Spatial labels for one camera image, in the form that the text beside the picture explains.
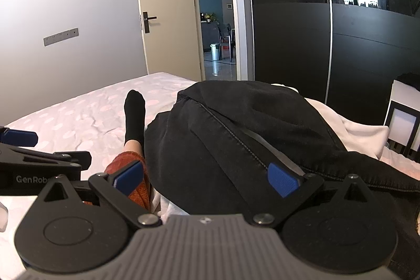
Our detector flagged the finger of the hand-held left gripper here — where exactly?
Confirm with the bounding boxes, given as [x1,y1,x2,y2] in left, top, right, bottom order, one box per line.
[0,144,92,174]
[0,126,39,148]

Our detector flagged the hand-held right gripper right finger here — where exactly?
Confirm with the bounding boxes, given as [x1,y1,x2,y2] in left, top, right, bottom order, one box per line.
[251,163,375,229]

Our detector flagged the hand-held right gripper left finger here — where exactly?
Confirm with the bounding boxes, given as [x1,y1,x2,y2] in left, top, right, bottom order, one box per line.
[39,159,163,229]

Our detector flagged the person's bare leg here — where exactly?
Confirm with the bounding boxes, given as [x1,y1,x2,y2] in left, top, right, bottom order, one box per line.
[123,140,145,159]

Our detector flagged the bed with pink dotted sheet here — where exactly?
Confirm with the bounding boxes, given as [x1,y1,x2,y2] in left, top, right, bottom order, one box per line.
[0,72,420,267]

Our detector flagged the person's black sock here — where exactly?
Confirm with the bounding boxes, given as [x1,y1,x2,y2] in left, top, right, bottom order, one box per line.
[124,90,146,147]

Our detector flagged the white garment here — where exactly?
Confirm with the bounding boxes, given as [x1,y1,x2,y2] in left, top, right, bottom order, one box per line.
[151,98,390,218]

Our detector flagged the black wardrobe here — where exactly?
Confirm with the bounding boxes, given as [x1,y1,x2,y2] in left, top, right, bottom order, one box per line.
[244,0,420,105]

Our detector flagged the black chair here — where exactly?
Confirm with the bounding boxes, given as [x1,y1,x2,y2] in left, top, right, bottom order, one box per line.
[217,23,237,61]

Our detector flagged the grey wall outlet strip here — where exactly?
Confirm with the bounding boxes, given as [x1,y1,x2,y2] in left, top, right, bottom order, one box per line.
[43,27,80,47]

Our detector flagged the black door handle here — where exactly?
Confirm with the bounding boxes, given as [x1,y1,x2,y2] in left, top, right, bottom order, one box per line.
[139,12,157,34]

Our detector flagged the white door frame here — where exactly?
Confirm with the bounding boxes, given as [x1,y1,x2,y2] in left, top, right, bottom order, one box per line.
[229,0,256,82]

